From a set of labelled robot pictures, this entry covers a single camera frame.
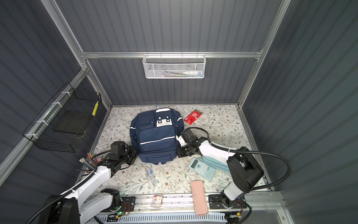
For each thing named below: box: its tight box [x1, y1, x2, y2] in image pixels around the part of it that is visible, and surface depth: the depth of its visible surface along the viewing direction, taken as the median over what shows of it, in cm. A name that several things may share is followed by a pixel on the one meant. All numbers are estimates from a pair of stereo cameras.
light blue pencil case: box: [201, 154, 231, 175], surface depth 86 cm
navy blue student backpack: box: [129, 107, 185, 165], surface depth 93 cm
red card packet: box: [183, 109, 203, 126], surface depth 114 cm
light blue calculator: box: [187, 156, 217, 182], surface depth 86 cm
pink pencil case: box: [190, 179, 209, 216], surface depth 77 cm
